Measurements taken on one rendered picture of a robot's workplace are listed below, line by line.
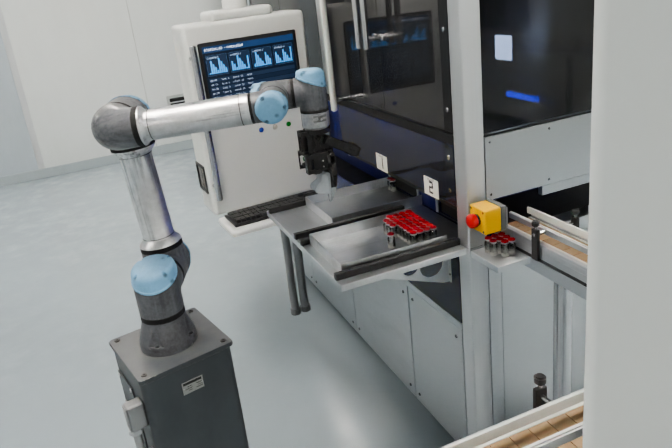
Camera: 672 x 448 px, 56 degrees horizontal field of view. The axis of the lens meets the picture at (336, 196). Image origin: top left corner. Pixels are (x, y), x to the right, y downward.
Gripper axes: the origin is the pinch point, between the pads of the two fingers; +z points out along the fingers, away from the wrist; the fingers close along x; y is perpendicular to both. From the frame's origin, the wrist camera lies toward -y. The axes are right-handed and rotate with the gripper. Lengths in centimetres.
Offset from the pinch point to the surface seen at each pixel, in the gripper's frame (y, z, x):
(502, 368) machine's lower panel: -46, 66, 12
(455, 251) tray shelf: -31.8, 21.7, 10.7
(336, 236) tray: -7.1, 21.1, -19.7
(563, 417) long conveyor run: -5, 17, 85
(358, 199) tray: -27, 21, -47
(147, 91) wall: -7, 40, -544
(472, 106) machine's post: -38.3, -20.1, 12.4
